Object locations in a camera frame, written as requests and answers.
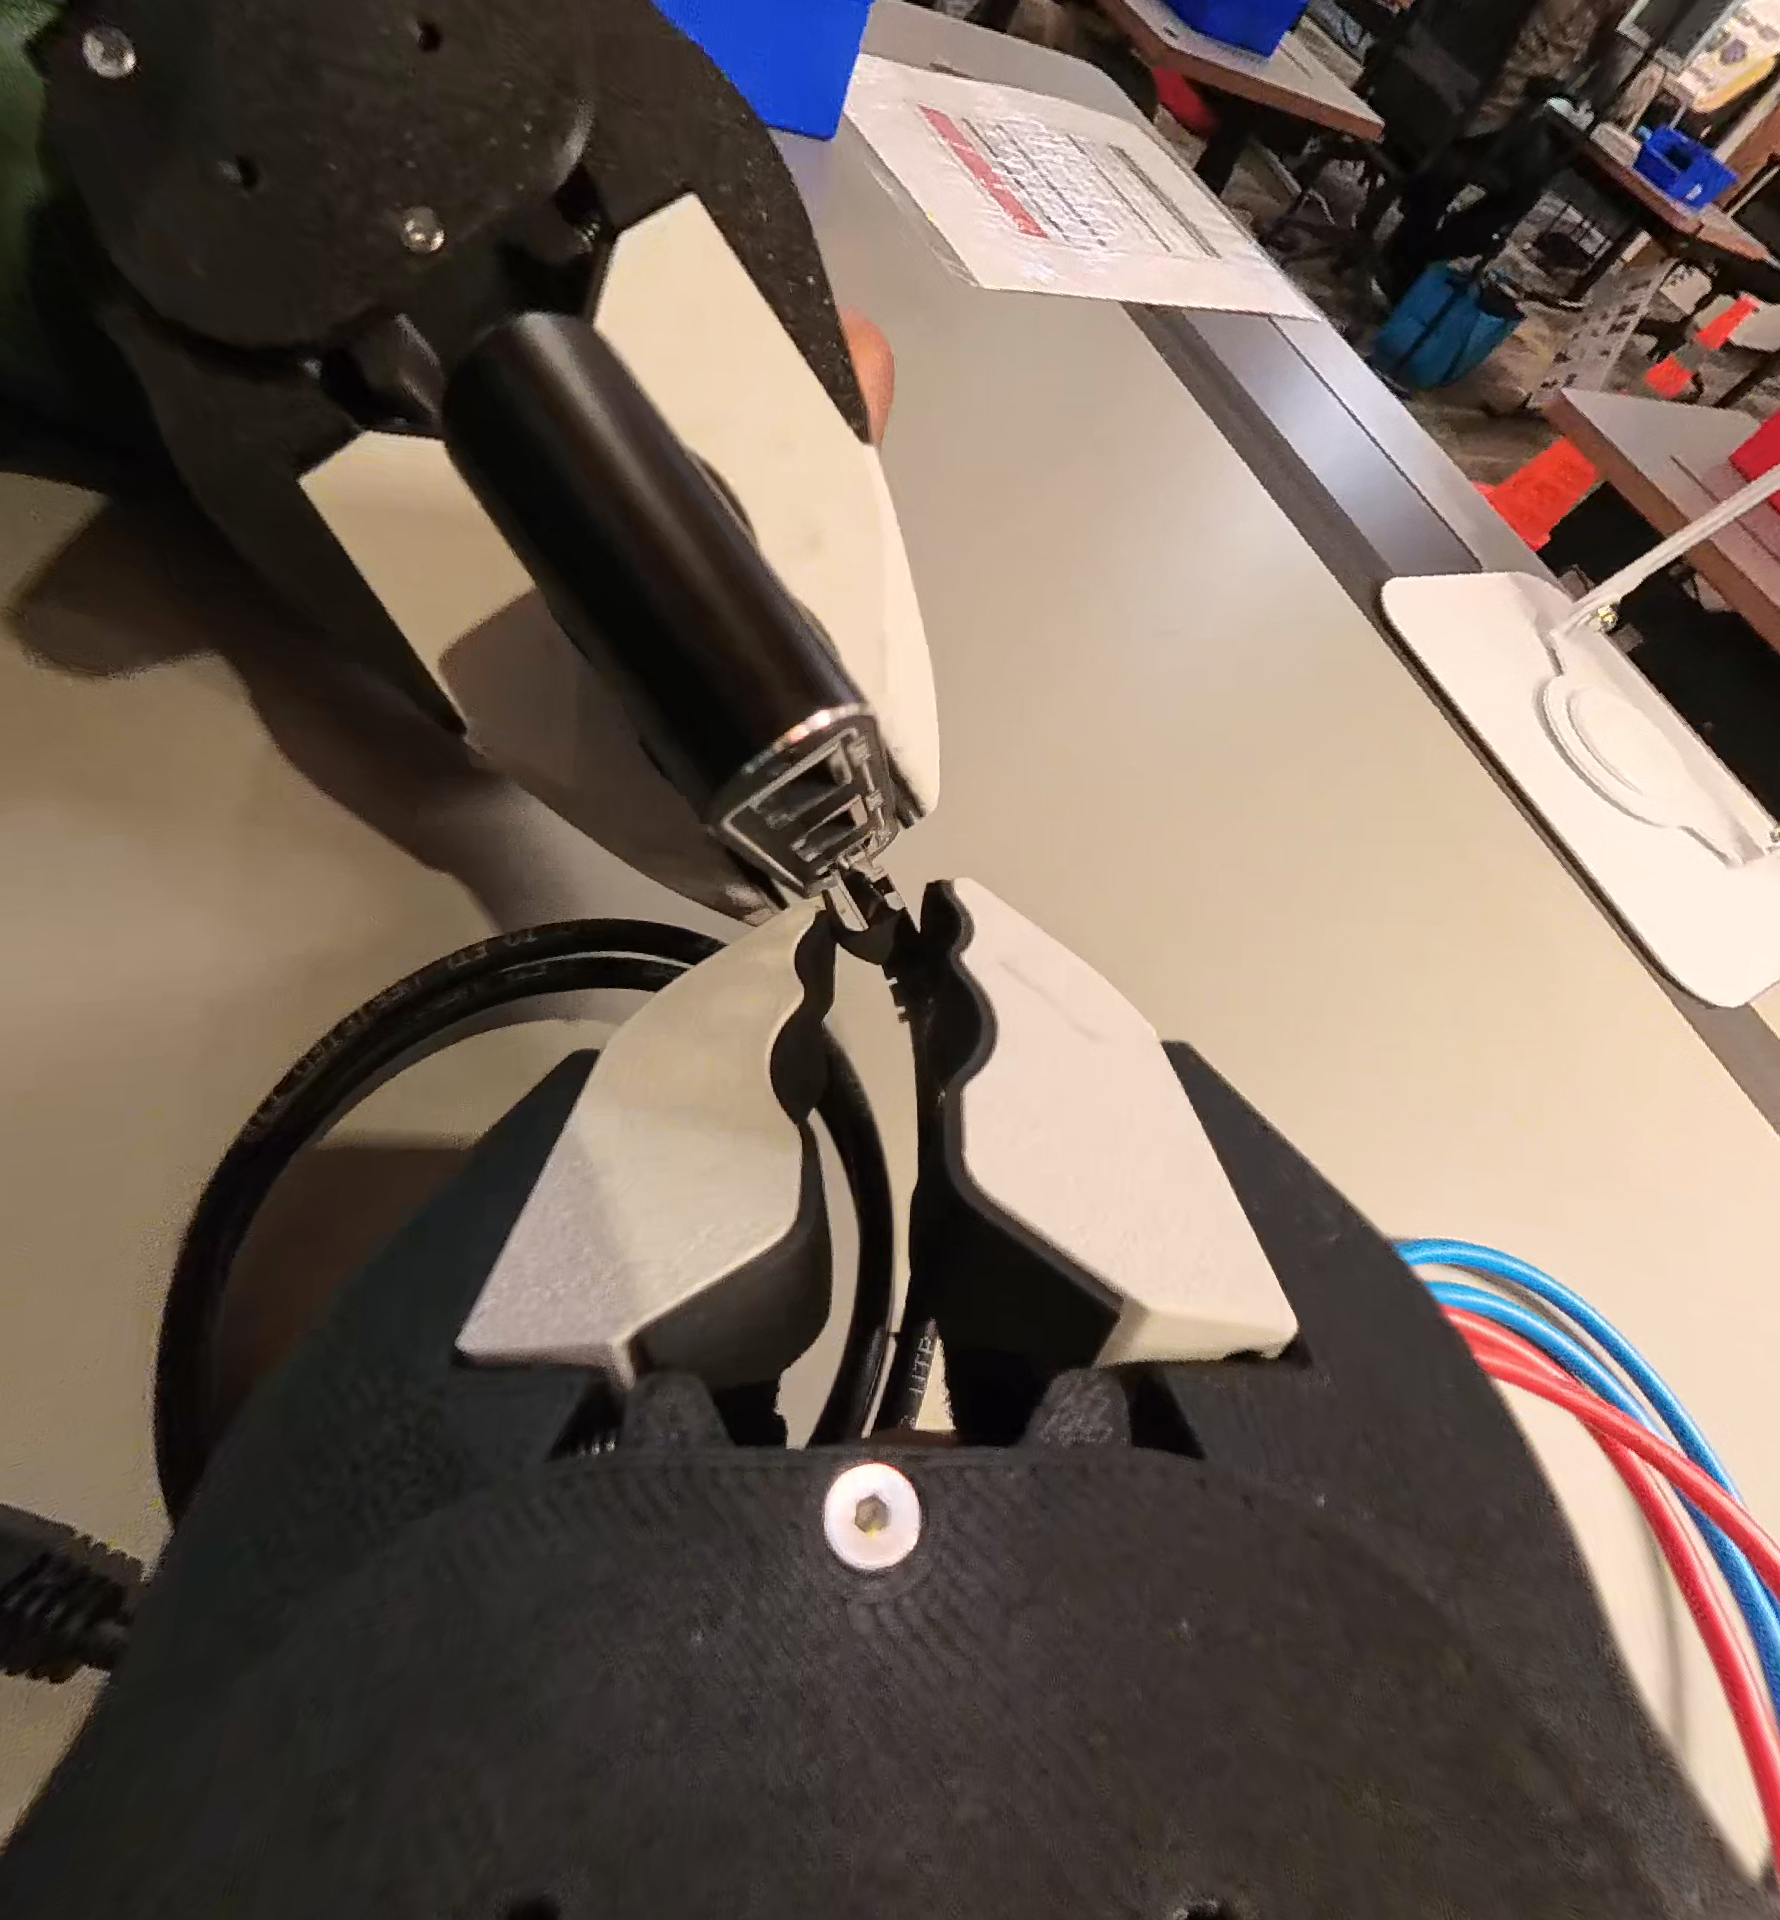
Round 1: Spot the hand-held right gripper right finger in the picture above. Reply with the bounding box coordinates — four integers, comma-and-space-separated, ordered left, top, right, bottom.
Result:
913, 878, 1300, 1372

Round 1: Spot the black ethernet port adapter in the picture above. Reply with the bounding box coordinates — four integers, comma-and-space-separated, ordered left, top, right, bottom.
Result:
440, 312, 928, 908

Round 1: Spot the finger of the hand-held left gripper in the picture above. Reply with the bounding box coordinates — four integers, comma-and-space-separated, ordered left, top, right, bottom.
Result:
595, 192, 940, 822
300, 432, 790, 922

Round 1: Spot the white lamp base plate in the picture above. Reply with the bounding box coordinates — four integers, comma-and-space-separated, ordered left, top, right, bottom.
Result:
1383, 435, 1780, 1009

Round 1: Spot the blue storage bin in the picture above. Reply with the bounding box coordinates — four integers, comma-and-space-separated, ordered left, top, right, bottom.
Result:
656, 0, 873, 139
1641, 124, 1738, 211
1161, 0, 1304, 53

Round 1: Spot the blue ethernet cable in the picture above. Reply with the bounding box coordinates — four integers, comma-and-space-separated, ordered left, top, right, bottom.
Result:
1392, 1236, 1780, 1863

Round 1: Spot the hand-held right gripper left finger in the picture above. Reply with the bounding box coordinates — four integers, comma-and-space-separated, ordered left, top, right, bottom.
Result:
456, 906, 835, 1393

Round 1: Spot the blue bag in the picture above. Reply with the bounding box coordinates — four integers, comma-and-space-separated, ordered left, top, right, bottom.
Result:
1374, 263, 1526, 392

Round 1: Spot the laminated instruction sheet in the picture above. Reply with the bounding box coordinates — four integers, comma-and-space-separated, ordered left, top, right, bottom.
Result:
842, 58, 1319, 319

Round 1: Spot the black ethernet cable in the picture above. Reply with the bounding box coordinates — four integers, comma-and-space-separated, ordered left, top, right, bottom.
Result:
0, 885, 928, 1682

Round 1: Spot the person's left hand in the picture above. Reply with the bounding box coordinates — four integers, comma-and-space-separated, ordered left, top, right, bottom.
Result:
836, 308, 896, 445

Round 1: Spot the wooden work table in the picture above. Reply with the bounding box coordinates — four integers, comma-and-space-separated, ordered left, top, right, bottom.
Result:
1099, 0, 1386, 143

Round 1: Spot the red ethernet cable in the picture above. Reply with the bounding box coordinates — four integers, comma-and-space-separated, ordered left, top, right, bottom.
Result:
1438, 1303, 1780, 1920

